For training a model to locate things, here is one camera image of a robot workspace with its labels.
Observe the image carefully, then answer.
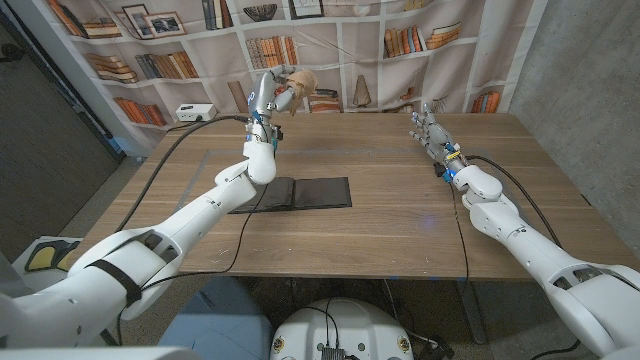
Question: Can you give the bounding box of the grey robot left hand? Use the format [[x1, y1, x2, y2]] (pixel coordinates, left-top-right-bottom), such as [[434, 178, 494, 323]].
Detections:
[[246, 64, 301, 122]]

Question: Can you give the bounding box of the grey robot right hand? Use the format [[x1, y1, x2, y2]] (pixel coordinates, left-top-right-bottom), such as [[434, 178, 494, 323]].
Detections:
[[408, 102, 469, 177]]

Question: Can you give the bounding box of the white power strip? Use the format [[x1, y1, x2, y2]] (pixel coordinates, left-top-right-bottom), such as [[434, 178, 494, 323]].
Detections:
[[175, 103, 218, 123]]

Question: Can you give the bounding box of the black open notebook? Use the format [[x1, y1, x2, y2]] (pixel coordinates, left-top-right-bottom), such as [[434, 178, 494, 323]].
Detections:
[[230, 176, 353, 215]]

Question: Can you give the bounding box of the printed bookshelf backdrop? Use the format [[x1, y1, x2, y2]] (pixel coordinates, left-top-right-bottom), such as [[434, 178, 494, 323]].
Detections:
[[9, 0, 549, 156]]

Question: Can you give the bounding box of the grey table leg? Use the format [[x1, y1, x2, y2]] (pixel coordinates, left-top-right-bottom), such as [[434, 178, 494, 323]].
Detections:
[[452, 279, 489, 345]]

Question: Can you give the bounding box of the black power adapter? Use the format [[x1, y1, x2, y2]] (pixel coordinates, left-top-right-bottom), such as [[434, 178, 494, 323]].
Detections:
[[414, 338, 455, 360]]

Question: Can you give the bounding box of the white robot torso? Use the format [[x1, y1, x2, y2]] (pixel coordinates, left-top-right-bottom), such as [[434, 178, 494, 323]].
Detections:
[[269, 298, 414, 360]]

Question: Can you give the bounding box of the yellow and black floor item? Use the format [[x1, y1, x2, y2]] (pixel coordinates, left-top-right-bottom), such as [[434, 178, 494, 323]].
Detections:
[[24, 239, 82, 274]]

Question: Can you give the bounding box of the white floor sheet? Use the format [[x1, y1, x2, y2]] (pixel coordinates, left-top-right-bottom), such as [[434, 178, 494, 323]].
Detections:
[[14, 235, 101, 296]]

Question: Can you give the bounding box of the grey fabric bundle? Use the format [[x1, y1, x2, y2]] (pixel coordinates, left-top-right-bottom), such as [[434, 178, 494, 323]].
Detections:
[[0, 249, 24, 299]]

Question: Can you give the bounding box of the black power strip cord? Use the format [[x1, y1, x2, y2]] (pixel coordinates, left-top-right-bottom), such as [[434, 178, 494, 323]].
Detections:
[[166, 115, 204, 134]]

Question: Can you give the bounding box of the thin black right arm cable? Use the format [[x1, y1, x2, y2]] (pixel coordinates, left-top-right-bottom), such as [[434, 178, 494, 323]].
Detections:
[[449, 182, 472, 281]]

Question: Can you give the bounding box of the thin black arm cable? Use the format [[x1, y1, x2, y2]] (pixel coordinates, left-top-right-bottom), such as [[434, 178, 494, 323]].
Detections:
[[449, 182, 472, 281], [117, 183, 271, 347]]

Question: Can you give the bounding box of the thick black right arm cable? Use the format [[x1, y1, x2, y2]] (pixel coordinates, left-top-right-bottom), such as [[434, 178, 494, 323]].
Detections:
[[465, 154, 585, 360]]

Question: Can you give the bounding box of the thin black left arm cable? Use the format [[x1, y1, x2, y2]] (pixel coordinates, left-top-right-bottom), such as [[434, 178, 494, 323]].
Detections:
[[117, 183, 271, 347]]

